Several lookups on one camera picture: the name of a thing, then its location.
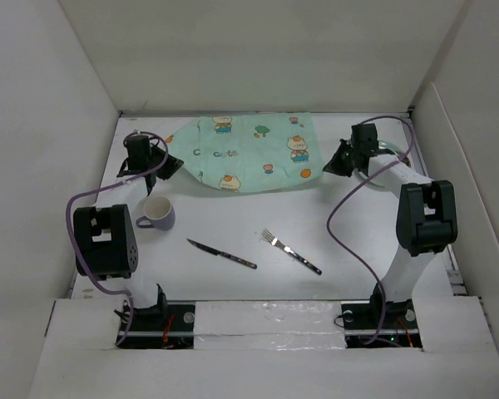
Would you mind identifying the green cartoon print cloth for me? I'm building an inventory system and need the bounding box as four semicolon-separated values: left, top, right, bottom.
166;114;324;194

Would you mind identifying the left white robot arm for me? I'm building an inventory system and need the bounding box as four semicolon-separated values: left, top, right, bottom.
65;131;184;323

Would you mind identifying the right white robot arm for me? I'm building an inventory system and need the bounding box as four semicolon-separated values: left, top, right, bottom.
324;119;458;328

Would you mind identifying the green floral plate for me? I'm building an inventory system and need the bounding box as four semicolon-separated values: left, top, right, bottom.
355;140;412;190

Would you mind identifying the purple ceramic mug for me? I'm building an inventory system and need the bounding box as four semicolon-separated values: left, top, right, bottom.
136;196;175;231

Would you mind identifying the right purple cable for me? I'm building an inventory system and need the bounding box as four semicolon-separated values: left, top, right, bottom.
325;116;417;346

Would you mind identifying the silver fork black handle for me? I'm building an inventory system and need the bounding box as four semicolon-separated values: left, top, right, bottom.
261;229;322;276

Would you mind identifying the black handled table knife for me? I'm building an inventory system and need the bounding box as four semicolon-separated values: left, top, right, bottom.
187;239;258;270

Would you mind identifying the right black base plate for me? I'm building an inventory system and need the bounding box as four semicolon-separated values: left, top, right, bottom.
333;300;422;349

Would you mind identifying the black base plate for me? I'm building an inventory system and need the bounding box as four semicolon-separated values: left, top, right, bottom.
115;302;195;350
333;300;422;349

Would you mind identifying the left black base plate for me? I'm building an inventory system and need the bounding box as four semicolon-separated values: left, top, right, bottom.
115;302;195;350

